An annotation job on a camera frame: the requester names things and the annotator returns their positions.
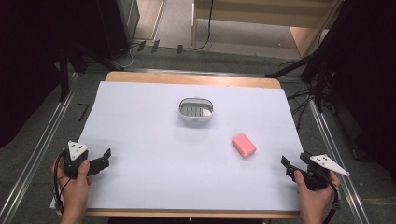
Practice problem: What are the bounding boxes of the black hanging cable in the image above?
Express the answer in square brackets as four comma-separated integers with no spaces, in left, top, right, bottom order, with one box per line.
[182,0,216,51]

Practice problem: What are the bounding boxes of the metal floor rail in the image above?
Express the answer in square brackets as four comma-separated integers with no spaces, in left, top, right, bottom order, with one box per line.
[0,73,78,224]
[306,98,372,224]

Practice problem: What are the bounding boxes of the person's right hand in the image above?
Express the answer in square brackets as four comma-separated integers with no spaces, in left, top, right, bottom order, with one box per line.
[293,169,342,217]

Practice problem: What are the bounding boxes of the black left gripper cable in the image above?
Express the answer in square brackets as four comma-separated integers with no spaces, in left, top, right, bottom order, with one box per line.
[52,148,71,216]

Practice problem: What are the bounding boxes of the dark cabinet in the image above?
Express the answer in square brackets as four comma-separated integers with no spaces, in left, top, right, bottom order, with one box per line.
[96,0,141,61]

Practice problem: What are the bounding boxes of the white floor cable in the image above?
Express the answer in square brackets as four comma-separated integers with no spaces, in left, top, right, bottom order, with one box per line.
[108,43,141,70]

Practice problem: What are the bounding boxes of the black tripod stand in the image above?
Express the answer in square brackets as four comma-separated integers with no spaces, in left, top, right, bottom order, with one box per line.
[264,0,353,114]

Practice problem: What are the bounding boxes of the light wooden shelf unit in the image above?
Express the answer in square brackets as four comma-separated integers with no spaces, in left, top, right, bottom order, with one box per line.
[191,0,344,59]

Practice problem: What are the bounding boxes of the metal basket bowl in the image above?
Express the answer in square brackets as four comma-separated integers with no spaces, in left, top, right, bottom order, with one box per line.
[177,96,215,123]

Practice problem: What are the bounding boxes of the black floor cables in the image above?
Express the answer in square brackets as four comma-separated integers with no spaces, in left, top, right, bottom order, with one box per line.
[278,60,335,132]

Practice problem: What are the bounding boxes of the white paper sheet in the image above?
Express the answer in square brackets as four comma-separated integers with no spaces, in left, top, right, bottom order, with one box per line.
[49,80,305,213]

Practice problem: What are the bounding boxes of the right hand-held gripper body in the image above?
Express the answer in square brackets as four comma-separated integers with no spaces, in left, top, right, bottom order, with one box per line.
[300,151,350,191]

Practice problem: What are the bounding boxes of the person's left hand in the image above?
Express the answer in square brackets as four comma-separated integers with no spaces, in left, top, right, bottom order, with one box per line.
[51,159,93,216]

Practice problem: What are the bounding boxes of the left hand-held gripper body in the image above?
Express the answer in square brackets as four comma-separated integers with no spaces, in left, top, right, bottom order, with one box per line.
[63,140,91,180]

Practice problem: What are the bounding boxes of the black metal stand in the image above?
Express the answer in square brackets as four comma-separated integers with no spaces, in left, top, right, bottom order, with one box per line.
[57,43,125,103]

